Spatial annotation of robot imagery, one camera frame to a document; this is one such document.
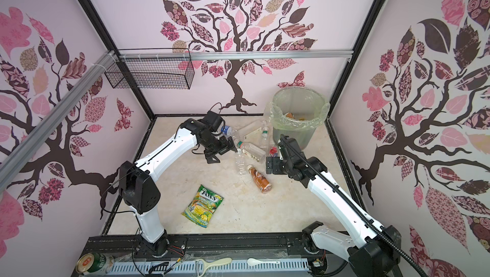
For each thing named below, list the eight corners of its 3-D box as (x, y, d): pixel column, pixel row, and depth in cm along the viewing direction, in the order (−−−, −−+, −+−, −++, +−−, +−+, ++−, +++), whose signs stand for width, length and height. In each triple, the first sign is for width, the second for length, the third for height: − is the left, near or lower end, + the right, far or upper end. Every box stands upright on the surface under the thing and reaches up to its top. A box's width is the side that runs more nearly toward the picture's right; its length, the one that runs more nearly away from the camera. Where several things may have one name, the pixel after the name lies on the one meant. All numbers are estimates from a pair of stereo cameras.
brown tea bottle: (264, 195, 88) (265, 191, 84) (244, 171, 96) (244, 167, 92) (271, 190, 90) (272, 185, 86) (251, 166, 98) (251, 162, 94)
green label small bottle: (259, 147, 105) (260, 145, 103) (262, 129, 114) (262, 126, 111) (267, 148, 104) (267, 145, 102) (268, 130, 113) (269, 127, 111)
